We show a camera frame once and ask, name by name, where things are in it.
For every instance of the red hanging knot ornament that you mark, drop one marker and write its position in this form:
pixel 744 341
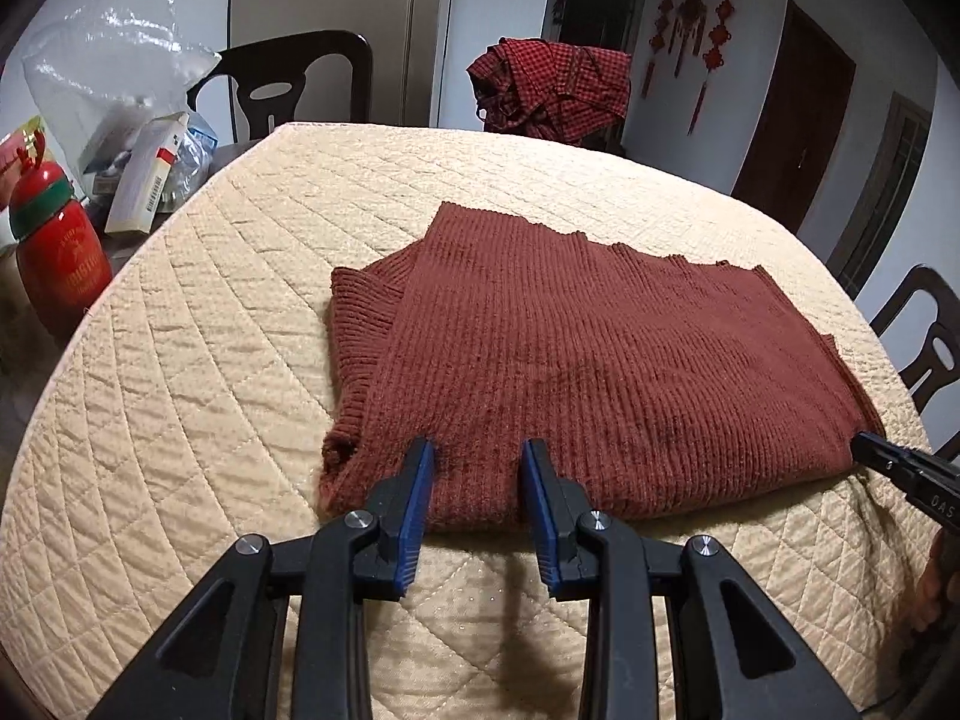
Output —
pixel 664 22
pixel 720 37
pixel 690 15

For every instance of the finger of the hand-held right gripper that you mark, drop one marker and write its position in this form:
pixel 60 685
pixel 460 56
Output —
pixel 874 450

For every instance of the red checkered shirt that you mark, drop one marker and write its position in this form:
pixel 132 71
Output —
pixel 555 82

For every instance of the white cardboard box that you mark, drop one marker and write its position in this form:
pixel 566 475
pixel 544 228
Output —
pixel 146 180

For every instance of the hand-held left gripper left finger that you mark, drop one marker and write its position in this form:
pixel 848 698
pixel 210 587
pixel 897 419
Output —
pixel 416 510

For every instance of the wooden framed door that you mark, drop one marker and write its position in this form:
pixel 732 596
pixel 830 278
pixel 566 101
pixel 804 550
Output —
pixel 877 195

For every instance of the brown wooden door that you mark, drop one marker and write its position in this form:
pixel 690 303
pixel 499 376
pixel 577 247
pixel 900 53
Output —
pixel 795 127

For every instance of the red bottle with green band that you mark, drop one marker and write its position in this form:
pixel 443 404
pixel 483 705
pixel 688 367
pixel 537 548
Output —
pixel 64 270

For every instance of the dark doorway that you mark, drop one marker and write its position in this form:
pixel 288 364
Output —
pixel 600 7

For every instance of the clear plastic bag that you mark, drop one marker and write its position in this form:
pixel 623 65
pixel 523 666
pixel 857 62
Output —
pixel 97 67

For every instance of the black wooden chair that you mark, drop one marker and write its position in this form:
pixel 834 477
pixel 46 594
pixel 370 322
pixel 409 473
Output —
pixel 907 315
pixel 330 60

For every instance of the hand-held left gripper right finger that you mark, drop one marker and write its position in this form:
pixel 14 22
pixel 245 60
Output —
pixel 544 517

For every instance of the rust brown knit sweater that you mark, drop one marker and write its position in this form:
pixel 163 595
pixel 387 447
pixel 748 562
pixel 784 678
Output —
pixel 600 352

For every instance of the beige quilted blanket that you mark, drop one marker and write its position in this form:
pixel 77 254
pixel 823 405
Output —
pixel 225 390

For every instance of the person's right hand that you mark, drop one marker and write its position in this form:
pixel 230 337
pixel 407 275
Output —
pixel 937 585

